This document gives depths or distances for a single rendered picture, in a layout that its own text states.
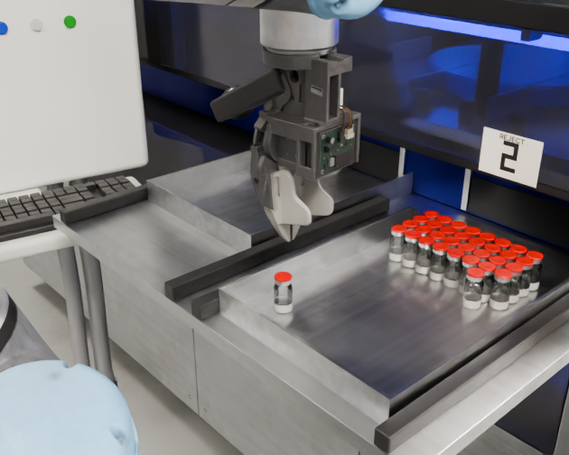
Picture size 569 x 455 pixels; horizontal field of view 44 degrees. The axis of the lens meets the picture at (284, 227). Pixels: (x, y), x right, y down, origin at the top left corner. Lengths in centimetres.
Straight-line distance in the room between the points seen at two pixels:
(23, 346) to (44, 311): 200
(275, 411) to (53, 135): 74
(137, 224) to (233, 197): 17
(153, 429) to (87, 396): 150
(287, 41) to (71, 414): 37
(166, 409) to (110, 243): 111
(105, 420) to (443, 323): 45
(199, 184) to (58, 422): 74
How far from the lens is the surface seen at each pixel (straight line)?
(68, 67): 139
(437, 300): 87
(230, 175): 121
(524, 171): 94
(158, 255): 97
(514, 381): 76
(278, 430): 160
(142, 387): 216
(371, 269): 92
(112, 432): 50
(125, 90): 144
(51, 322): 252
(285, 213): 73
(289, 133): 67
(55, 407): 51
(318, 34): 66
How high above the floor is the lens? 133
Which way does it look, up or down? 26 degrees down
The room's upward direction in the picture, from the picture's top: straight up
